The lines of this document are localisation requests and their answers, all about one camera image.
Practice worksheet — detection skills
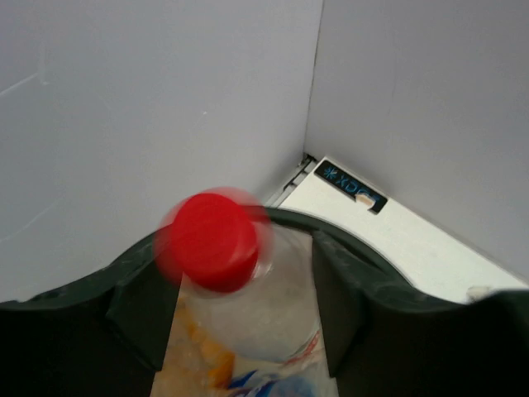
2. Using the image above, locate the blue table label sticker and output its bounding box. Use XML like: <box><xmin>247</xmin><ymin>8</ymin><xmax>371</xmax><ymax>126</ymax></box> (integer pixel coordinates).
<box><xmin>314</xmin><ymin>160</ymin><xmax>388</xmax><ymax>214</ymax></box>

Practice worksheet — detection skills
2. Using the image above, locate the blue-label bottle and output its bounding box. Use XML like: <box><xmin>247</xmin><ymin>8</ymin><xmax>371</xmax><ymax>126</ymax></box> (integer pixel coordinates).
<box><xmin>228</xmin><ymin>366</ymin><xmax>338</xmax><ymax>397</ymax></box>

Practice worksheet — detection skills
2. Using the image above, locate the large clear red-label bottle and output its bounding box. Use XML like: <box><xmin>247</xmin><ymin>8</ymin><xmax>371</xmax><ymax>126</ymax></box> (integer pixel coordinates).
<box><xmin>151</xmin><ymin>188</ymin><xmax>336</xmax><ymax>396</ymax></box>

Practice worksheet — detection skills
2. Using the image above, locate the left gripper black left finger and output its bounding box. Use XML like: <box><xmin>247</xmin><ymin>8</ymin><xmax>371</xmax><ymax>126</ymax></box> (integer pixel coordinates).
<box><xmin>1</xmin><ymin>236</ymin><xmax>179</xmax><ymax>396</ymax></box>

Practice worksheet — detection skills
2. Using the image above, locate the white bin with black rim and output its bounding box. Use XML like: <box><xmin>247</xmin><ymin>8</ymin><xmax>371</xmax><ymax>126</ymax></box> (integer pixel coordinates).
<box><xmin>148</xmin><ymin>206</ymin><xmax>414</xmax><ymax>397</ymax></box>

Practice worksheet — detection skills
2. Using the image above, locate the orange juice bottle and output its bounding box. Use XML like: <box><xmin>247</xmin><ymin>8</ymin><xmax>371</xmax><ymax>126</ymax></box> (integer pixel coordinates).
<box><xmin>165</xmin><ymin>305</ymin><xmax>236</xmax><ymax>390</ymax></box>

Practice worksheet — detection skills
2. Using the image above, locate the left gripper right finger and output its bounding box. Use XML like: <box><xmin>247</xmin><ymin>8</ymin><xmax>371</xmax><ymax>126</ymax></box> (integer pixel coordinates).
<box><xmin>312</xmin><ymin>232</ymin><xmax>528</xmax><ymax>396</ymax></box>

